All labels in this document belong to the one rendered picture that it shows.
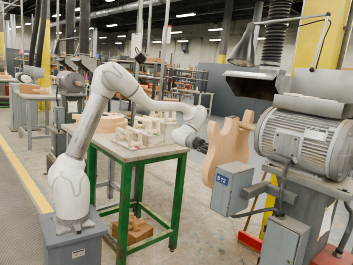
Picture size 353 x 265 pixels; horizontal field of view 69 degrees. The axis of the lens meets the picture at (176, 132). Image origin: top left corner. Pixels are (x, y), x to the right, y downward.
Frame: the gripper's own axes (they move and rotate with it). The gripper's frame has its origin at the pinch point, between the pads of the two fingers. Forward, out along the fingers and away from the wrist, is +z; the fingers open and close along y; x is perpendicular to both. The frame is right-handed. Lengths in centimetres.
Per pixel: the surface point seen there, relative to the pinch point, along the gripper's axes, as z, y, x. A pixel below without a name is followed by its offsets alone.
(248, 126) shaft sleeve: 8.5, -8.0, 15.7
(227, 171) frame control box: 22.7, 26.8, 6.9
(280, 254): 45, 16, -26
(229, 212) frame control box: 26.0, 27.6, -10.4
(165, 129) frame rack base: -66, -13, -5
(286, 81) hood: 18.6, -21.0, 39.0
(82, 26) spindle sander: -226, -21, 76
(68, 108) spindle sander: -240, 0, -18
